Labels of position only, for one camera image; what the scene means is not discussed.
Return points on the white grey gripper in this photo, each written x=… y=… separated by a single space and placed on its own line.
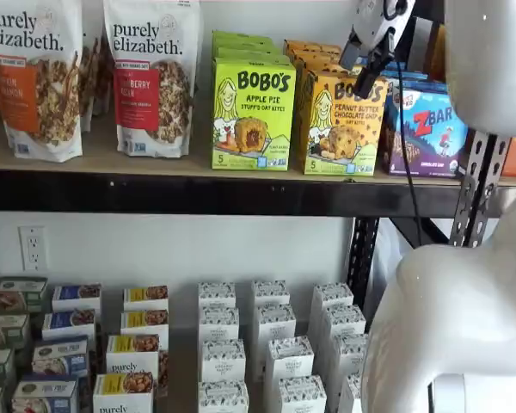
x=380 y=30

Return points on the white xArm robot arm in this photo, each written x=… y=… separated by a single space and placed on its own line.
x=456 y=322

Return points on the brown orange snack box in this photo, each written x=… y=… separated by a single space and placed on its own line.
x=435 y=51

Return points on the green Bobo's apple pie box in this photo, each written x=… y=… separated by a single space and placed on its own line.
x=249 y=59
x=253 y=116
x=245 y=48
x=241 y=37

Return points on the white floral carton box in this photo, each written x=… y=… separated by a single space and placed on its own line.
x=343 y=320
x=350 y=393
x=218 y=322
x=270 y=292
x=222 y=398
x=332 y=294
x=216 y=294
x=289 y=357
x=302 y=396
x=223 y=359
x=275 y=320
x=348 y=353

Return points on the yellow label granola box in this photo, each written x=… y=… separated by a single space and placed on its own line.
x=131 y=353
x=145 y=297
x=122 y=393
x=144 y=322

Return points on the blue label granola box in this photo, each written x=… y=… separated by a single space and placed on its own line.
x=45 y=396
x=69 y=322
x=60 y=357
x=76 y=296

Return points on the white plastic bag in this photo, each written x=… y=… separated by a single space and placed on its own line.
x=389 y=266

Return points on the granola bag red label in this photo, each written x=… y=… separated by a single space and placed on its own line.
x=155 y=86

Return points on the white granola bag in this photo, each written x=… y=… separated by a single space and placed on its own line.
x=95 y=77

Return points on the granola bag orange label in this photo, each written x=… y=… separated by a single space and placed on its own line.
x=34 y=86

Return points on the black metal rack frame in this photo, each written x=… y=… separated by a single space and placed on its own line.
x=198 y=193

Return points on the white wall power outlet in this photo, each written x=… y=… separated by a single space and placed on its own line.
x=33 y=248

